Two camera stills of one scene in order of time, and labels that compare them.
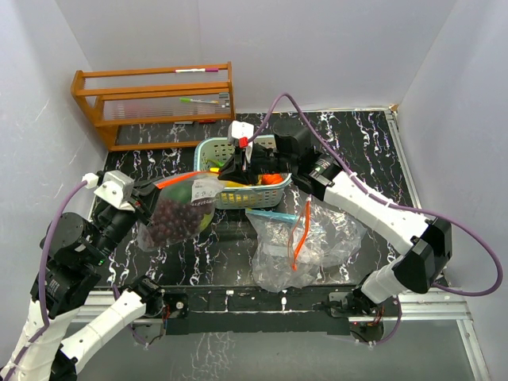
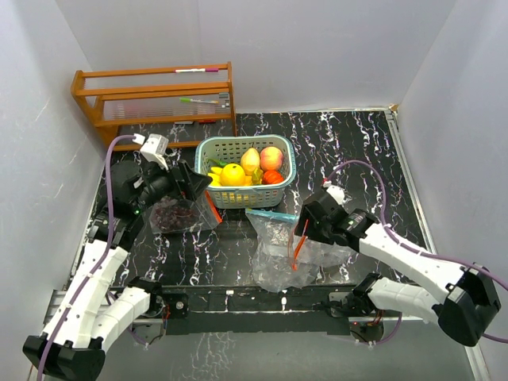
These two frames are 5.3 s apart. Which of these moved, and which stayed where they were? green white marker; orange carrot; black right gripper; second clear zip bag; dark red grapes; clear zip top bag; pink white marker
Moved: black right gripper; dark red grapes; clear zip top bag
Stayed: pink white marker; second clear zip bag; orange carrot; green white marker
